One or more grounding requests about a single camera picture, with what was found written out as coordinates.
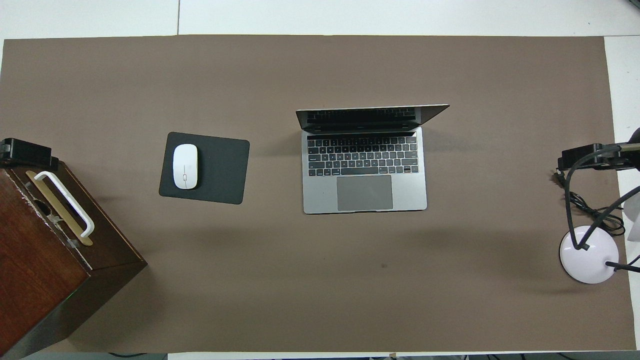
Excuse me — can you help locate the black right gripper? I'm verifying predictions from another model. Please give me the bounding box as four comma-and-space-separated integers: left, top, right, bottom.
557, 127, 640, 171

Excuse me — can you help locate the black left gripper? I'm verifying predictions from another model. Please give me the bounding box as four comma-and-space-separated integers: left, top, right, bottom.
0, 138, 59, 168

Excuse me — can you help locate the grey aluminium laptop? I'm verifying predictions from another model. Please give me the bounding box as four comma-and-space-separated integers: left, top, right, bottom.
295, 104, 450, 215

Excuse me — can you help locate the dark brown wooden box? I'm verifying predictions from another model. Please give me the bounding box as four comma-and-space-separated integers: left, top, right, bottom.
0, 160, 148, 360

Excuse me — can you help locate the white desk lamp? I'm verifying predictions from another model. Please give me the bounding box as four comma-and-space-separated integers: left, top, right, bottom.
558, 192, 640, 285

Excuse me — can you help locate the white computer mouse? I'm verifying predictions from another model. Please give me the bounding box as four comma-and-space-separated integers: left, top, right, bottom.
172, 143, 199, 190

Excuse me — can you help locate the black mouse pad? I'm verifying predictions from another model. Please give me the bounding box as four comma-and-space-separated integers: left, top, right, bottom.
158, 131, 251, 205

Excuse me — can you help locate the brown table mat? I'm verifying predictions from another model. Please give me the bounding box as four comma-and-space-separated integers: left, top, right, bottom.
0, 35, 637, 353

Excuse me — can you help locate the black lamp power cable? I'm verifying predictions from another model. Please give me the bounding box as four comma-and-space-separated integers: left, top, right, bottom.
551, 170, 627, 237

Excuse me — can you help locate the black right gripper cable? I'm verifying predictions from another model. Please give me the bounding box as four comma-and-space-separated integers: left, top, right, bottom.
564, 142, 640, 251

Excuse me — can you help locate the white box handle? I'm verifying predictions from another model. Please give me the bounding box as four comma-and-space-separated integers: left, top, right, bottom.
33, 171, 96, 239

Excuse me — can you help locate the gold handle backplate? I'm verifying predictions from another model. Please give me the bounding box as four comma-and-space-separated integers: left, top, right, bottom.
25, 170, 94, 247

